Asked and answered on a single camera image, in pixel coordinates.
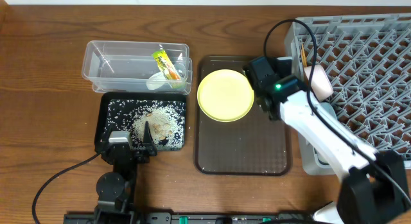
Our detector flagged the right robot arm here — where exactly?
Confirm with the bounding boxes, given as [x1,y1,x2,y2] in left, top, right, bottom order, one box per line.
[243,56,410,223]

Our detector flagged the left black cable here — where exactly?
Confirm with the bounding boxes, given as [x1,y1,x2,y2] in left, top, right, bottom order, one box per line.
[31,152,101,224]

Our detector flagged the rice and food scraps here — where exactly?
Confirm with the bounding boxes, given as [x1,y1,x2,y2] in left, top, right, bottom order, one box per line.
[105,99,186,151]

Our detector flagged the right black cable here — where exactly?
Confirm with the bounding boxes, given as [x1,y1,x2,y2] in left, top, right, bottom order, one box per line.
[263,18,411,205]

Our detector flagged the clear plastic bin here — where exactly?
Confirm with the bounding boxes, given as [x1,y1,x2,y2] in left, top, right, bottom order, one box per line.
[82,40,193,95]

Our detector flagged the dark brown serving tray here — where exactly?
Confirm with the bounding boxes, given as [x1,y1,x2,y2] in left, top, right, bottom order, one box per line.
[193,55,293,177]

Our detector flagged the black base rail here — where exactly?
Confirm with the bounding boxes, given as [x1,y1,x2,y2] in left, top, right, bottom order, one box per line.
[63,211,312,224]

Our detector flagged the wooden chopstick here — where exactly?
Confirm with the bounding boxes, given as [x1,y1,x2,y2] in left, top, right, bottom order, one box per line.
[301,43,308,67]

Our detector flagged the light blue bowl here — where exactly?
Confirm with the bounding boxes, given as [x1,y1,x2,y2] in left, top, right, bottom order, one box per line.
[315,102,337,165]

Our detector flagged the green snack wrapper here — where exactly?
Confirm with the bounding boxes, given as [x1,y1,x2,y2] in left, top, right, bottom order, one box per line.
[152,49,181,80]

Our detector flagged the grey dishwasher rack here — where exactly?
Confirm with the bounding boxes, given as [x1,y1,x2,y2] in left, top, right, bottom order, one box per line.
[284,13,410,169]

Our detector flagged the white bowl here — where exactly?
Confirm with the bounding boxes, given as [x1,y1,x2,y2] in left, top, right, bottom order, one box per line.
[311,65,333,102]

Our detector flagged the black waste tray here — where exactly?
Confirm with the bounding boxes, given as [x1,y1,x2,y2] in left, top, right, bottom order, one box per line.
[94,92,186,142]

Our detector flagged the yellow plate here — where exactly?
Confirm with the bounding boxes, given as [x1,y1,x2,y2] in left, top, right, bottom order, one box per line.
[197,69,254,123]

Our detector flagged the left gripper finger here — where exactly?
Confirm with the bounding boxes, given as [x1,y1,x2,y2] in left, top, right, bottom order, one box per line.
[143,121,157,153]
[95,127,112,150]

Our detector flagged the white tissue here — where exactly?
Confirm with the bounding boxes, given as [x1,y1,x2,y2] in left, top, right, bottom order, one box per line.
[146,72,171,91]

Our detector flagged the black cable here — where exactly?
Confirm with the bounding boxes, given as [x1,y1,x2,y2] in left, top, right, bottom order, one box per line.
[263,18,411,205]
[31,152,101,224]

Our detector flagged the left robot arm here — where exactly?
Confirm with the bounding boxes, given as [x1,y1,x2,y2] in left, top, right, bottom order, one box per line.
[91,122,157,224]

